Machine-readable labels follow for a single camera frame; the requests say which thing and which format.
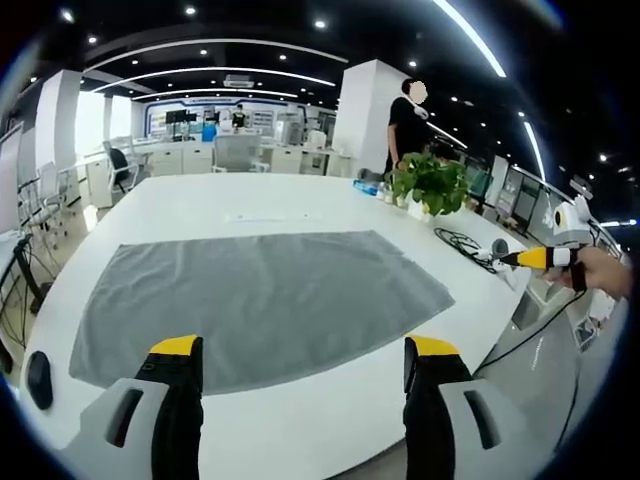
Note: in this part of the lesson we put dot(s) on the white table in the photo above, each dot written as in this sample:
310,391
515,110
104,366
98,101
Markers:
300,215

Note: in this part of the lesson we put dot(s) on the black computer mouse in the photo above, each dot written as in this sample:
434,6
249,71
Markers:
40,380

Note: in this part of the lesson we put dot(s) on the grey towel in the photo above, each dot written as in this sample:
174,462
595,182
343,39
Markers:
260,300

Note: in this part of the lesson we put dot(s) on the white office chair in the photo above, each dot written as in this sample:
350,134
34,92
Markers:
47,192

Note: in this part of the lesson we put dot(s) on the blue packet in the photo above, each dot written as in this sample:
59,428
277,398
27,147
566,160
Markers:
367,186

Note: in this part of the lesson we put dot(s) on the white power strip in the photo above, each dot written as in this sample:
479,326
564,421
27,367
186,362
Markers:
492,260

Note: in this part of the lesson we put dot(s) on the black office chair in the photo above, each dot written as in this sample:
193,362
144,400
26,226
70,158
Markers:
120,167

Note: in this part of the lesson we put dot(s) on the grey mesh office chair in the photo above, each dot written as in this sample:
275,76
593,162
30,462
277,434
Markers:
237,152

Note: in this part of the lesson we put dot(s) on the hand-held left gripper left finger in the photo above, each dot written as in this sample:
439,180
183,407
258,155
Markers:
170,400

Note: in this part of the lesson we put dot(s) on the green potted plant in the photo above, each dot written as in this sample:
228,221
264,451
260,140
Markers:
432,185

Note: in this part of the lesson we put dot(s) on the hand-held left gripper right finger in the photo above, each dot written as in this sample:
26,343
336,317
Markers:
440,405

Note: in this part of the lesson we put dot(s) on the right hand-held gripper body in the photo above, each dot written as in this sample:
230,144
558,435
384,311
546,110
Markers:
570,222

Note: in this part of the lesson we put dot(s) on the person's right hand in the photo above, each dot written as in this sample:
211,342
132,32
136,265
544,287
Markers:
597,272

